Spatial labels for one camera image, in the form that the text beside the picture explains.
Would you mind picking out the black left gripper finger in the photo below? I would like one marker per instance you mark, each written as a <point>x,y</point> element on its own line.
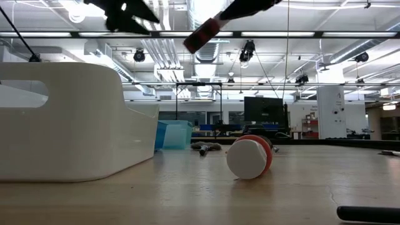
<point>125,25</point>
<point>140,11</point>

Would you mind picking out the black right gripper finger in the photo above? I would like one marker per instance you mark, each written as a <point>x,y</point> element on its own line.
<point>250,7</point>

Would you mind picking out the grey bristle brush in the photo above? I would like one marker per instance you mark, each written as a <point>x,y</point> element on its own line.
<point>212,145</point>

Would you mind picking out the grey tool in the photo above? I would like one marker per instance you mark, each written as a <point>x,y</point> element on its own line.
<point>390,152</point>

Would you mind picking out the black overhead light bar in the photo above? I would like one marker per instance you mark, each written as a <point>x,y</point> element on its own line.
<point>237,34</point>

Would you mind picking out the large black monitor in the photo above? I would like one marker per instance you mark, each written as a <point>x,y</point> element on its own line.
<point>262,109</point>

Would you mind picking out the black equipment under monitor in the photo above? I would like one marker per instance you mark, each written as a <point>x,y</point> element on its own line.
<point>259,131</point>

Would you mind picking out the teal translucent plastic bin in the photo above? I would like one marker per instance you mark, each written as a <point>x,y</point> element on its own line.
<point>178,137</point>

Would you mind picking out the red storage shelf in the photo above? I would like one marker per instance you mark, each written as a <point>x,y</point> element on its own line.
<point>311,122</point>

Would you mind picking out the white building pillar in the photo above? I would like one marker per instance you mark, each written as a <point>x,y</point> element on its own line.
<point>331,115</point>

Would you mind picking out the round silver ceiling duct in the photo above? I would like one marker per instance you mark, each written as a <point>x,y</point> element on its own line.
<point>207,57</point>

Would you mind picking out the diagonal silver ceiling duct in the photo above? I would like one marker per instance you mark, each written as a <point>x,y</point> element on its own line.
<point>347,54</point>

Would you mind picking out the glowing wall light fixture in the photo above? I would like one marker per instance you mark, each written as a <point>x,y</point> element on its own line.
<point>389,107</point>

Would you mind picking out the black table rim frame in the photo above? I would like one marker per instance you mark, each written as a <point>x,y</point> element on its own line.
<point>359,143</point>

